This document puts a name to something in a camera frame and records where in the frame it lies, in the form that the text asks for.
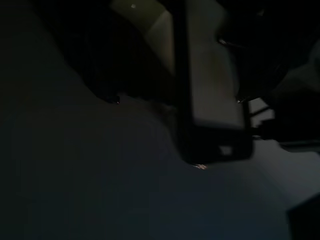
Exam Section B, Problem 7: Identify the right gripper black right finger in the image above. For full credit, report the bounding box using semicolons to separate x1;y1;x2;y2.
219;0;320;141

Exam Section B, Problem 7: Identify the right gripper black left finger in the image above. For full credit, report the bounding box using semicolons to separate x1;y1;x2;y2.
32;0;177;106

